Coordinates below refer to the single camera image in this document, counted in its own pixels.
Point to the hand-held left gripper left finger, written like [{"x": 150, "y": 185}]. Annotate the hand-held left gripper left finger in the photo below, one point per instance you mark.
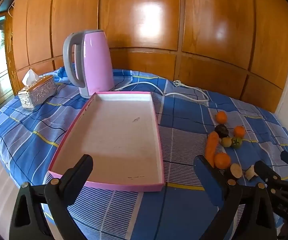
[{"x": 80, "y": 167}]

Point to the blue plaid tablecloth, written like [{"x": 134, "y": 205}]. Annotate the blue plaid tablecloth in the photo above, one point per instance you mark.
[{"x": 183, "y": 120}]

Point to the pink electric kettle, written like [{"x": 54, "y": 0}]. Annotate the pink electric kettle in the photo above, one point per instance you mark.
[{"x": 96, "y": 62}]

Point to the wooden wardrobe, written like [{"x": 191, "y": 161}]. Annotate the wooden wardrobe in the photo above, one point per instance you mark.
[{"x": 146, "y": 17}]

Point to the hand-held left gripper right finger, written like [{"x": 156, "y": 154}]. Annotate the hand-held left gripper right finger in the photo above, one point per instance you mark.
[{"x": 208, "y": 180}]

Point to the dark purple passion fruit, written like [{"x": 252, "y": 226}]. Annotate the dark purple passion fruit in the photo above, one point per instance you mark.
[{"x": 221, "y": 130}]

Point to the small yellow-green fruit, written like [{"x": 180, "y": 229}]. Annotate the small yellow-green fruit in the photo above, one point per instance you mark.
[{"x": 226, "y": 142}]

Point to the silver embossed tissue box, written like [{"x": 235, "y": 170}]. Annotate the silver embossed tissue box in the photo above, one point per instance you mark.
[{"x": 38, "y": 92}]

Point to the white tissue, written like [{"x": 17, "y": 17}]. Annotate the white tissue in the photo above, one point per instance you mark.
[{"x": 30, "y": 77}]

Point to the pink shallow tray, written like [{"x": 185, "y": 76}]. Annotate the pink shallow tray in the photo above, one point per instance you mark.
[{"x": 114, "y": 130}]

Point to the orange tangerine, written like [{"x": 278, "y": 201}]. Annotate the orange tangerine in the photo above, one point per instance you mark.
[
  {"x": 239, "y": 131},
  {"x": 221, "y": 117},
  {"x": 222, "y": 160}
]

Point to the green tomato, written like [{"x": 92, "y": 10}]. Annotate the green tomato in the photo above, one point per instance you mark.
[{"x": 236, "y": 143}]

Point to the orange carrot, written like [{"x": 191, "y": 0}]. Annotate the orange carrot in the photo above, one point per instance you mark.
[{"x": 212, "y": 145}]

